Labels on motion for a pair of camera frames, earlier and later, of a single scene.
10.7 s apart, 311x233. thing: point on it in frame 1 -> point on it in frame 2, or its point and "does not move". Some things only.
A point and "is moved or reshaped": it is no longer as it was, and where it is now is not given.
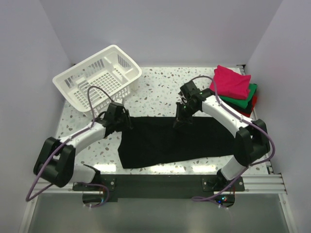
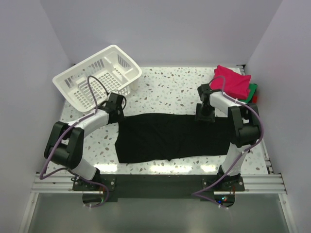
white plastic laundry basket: [105, 76] does not move
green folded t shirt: [241, 103] does not move
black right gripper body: [184, 113] -> [205, 113]
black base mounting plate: [133, 188] does not move
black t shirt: [153, 141] is moved or reshaped
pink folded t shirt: [229, 83] does not move
